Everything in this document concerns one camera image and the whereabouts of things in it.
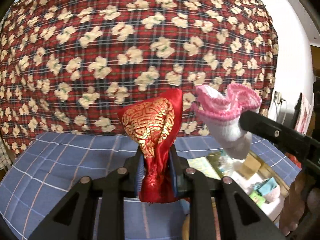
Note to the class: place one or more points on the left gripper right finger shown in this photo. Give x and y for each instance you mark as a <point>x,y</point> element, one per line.
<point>219,208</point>

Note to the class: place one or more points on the gold metal tin tray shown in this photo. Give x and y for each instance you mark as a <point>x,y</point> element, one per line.
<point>272,209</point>

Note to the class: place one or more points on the cream green checked cloth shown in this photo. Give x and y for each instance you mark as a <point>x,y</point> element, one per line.
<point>5,161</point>

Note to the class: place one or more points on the green tissue pack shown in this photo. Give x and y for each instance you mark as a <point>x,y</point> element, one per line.
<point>257,198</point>

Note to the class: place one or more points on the black chair back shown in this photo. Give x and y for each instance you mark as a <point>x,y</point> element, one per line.
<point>296,114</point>

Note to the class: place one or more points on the teal cloth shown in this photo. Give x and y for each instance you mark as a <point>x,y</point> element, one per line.
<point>266,186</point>

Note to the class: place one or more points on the yellow sponge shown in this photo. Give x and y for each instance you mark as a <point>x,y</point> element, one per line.
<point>249,167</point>

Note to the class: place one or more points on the wall power socket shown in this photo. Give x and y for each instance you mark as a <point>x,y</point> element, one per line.
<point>277,97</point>

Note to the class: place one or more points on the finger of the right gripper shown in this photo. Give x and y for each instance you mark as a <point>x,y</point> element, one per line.
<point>262,126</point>

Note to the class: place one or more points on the round orange tin lid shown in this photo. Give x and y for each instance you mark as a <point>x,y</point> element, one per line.
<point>185,228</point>

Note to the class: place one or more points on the red plaid bear blanket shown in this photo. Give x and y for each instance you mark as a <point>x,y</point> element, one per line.
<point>70,65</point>

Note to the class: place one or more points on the blue checked tablecloth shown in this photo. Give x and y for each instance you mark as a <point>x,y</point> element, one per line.
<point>53,163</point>

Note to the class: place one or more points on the cotton swab teal pouch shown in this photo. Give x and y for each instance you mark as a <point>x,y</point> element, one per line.
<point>224,163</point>

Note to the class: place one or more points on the red gold satin pouch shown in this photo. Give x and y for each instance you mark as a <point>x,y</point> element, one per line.
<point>154,125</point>

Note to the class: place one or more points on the person right hand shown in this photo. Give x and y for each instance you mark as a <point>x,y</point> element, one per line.
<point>294,205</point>

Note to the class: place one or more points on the pink white knit sock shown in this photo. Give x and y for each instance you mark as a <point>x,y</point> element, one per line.
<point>221,115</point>

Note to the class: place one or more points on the pink fluffy puff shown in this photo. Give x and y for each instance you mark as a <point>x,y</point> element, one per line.
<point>273,194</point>

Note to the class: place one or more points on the yellow blue tissue box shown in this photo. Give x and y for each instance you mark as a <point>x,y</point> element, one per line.
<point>203,165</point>

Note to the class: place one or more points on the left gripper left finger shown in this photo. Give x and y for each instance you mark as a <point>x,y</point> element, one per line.
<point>92,208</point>

